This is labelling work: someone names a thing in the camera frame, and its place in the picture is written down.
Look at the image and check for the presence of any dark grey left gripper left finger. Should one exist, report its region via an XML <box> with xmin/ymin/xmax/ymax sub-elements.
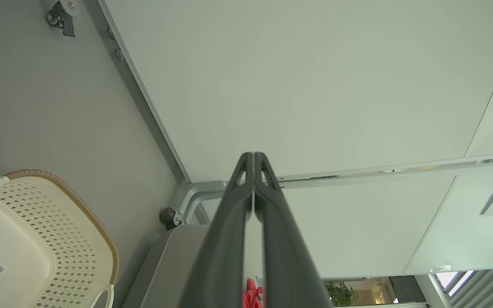
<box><xmin>178</xmin><ymin>152</ymin><xmax>254</xmax><ymax>308</ymax></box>

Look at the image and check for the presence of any cream plastic laundry basket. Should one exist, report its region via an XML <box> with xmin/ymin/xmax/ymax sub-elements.
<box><xmin>0</xmin><ymin>169</ymin><xmax>120</xmax><ymax>308</ymax></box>

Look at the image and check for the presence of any grey metal partition leg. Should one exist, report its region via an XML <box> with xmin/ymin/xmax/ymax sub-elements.
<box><xmin>173</xmin><ymin>180</ymin><xmax>230</xmax><ymax>224</ymax></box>
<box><xmin>184</xmin><ymin>190</ymin><xmax>228</xmax><ymax>225</ymax></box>

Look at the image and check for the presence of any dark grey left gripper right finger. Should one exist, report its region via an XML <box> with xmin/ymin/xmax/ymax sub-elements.
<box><xmin>254</xmin><ymin>152</ymin><xmax>333</xmax><ymax>308</ymax></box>

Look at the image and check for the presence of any red clothing item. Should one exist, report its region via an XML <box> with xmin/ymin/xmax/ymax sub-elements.
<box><xmin>242</xmin><ymin>278</ymin><xmax>265</xmax><ymax>308</ymax></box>

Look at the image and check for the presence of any black caster wheel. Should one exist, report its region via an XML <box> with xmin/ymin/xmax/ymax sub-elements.
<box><xmin>159</xmin><ymin>207</ymin><xmax>179</xmax><ymax>231</ymax></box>

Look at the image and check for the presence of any narrow white partition panel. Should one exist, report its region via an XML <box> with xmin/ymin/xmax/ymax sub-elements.
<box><xmin>246</xmin><ymin>165</ymin><xmax>459</xmax><ymax>279</ymax></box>

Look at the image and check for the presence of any window with blinds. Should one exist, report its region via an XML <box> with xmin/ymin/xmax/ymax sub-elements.
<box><xmin>436</xmin><ymin>267</ymin><xmax>493</xmax><ymax>308</ymax></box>

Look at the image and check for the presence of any wide white partition panel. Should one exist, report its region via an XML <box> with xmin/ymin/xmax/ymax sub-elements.
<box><xmin>97</xmin><ymin>0</ymin><xmax>493</xmax><ymax>184</ymax></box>

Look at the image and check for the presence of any grey caster with brake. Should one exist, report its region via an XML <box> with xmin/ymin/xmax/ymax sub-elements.
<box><xmin>47</xmin><ymin>0</ymin><xmax>79</xmax><ymax>38</ymax></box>

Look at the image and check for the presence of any green potted plant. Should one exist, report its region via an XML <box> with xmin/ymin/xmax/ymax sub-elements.
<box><xmin>325</xmin><ymin>280</ymin><xmax>356</xmax><ymax>307</ymax></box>

